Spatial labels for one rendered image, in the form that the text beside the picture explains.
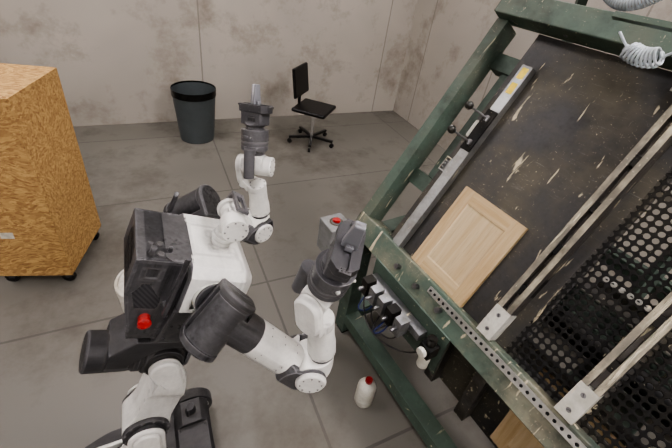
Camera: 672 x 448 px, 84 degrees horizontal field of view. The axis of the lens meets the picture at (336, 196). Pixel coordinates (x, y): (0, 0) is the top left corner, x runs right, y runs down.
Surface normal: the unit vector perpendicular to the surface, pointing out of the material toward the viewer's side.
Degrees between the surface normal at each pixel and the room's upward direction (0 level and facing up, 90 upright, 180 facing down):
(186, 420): 0
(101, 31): 90
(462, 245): 60
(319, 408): 0
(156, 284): 90
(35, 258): 90
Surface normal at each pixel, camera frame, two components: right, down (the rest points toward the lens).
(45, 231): 0.14, 0.57
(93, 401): 0.13, -0.82
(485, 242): -0.67, -0.25
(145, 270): 0.40, 0.55
